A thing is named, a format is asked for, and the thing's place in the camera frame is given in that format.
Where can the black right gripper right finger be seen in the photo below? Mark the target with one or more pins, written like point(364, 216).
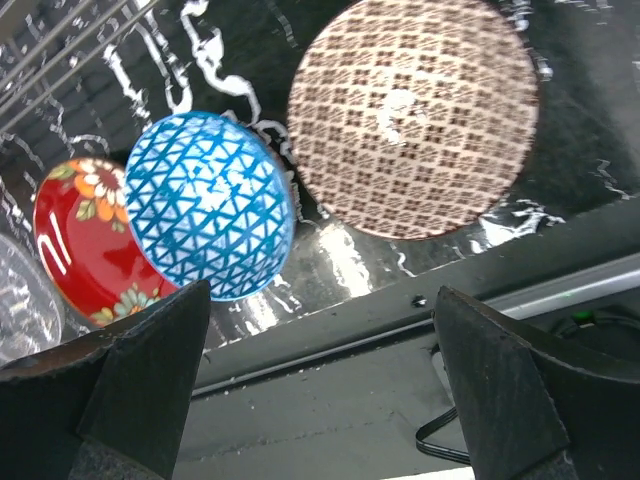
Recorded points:
point(532, 405)

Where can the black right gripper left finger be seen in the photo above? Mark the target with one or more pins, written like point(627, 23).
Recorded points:
point(111, 404)

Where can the red floral plate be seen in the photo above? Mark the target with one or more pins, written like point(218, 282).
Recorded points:
point(84, 241)

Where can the blue patterned bowl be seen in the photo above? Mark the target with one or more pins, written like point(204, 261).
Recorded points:
point(207, 199)

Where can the brown patterned bowl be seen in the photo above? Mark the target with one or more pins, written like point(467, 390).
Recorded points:
point(410, 119)

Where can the wire dish rack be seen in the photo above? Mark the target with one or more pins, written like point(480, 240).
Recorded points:
point(70, 37)

